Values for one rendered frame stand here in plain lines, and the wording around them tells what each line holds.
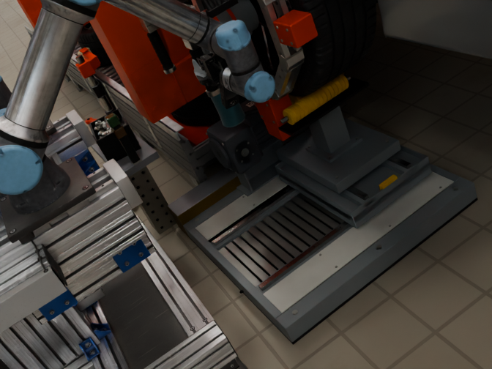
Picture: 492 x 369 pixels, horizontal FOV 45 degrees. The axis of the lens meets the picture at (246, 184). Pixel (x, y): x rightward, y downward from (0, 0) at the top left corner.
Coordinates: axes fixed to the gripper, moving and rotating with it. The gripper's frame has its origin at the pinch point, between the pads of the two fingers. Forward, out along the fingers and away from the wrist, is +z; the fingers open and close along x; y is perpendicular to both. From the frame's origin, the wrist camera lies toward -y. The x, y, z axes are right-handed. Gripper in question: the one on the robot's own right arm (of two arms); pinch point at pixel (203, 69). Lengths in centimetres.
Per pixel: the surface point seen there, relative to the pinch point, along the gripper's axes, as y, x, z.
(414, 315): -83, -13, -48
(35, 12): -10, 5, 248
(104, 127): -26, 25, 66
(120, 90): -44, -1, 143
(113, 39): 5, 8, 55
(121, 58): -2, 9, 55
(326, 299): -76, 3, -28
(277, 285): -75, 11, -10
